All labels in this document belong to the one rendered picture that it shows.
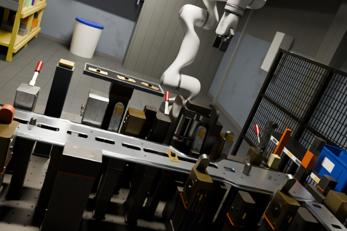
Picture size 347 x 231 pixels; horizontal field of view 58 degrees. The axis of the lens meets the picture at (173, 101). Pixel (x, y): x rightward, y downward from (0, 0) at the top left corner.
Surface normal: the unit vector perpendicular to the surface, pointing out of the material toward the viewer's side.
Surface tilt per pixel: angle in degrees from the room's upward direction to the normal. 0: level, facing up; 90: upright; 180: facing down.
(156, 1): 90
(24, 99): 90
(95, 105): 90
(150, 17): 90
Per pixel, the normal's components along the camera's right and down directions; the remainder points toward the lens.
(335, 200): -0.92, -0.26
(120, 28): 0.18, 0.33
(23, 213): 0.35, -0.90
